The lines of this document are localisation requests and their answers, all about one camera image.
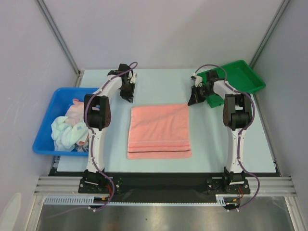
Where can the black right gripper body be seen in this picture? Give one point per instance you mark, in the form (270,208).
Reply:
(198,94)

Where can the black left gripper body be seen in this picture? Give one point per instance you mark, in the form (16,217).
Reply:
(126,90)

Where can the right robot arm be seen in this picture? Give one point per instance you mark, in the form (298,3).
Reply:
(238,114)

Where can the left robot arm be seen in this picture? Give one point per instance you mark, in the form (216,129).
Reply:
(97,117)

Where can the green plastic tray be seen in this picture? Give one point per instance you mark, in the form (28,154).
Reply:
(239,75)

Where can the pale pink towel in bin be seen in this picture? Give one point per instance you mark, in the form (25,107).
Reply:
(75,112)

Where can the light blue towel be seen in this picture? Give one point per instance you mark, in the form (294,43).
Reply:
(66,133)

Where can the blue plastic bin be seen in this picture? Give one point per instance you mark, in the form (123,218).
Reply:
(60,102)

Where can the aluminium frame rail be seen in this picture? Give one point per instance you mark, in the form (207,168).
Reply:
(269,186)

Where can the white slotted cable duct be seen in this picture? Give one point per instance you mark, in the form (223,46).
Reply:
(212,200)

